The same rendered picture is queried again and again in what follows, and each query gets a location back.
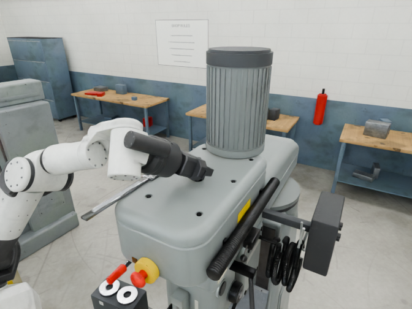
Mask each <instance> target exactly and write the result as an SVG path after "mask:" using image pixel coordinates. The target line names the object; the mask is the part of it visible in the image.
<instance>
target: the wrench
mask: <svg viewBox="0 0 412 309"><path fill-rule="evenodd" d="M157 178H158V176H155V177H154V178H153V177H151V176H149V174H143V175H142V176H141V179H140V180H137V181H136V182H135V183H133V184H131V185H130V186H128V187H127V188H125V189H124V190H122V191H120V192H119V193H117V194H116V195H114V196H112V197H111V198H109V199H107V200H106V201H105V202H103V203H101V204H100V205H98V206H97V207H95V208H93V209H92V210H90V211H89V212H87V213H85V214H84V215H82V216H81V219H83V220H85V221H88V220H90V219H91V218H93V217H94V216H96V215H97V214H99V213H100V212H102V211H104V210H105V209H106V208H108V207H110V206H111V205H113V204H114V203H115V202H117V201H119V200H120V199H122V198H123V197H124V196H126V195H128V194H129V193H131V192H132V191H134V190H135V189H137V188H138V187H140V186H142V185H143V184H144V183H146V182H147V181H148V180H150V181H153V180H155V179H157Z"/></svg>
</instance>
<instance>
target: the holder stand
mask: <svg viewBox="0 0 412 309"><path fill-rule="evenodd" d="M91 299H92V302H93V307H94V309H148V300H147V292H146V290H144V289H141V288H137V287H135V286H133V285H131V284H129V283H126V282H123V281H121V280H118V279H117V280H116V281H115V282H114V283H112V284H108V283H107V282H106V279H105V280H104V281H103V282H102V283H101V284H100V285H99V286H98V287H97V289H96V290H95V291H94V292H93V293H92V294H91Z"/></svg>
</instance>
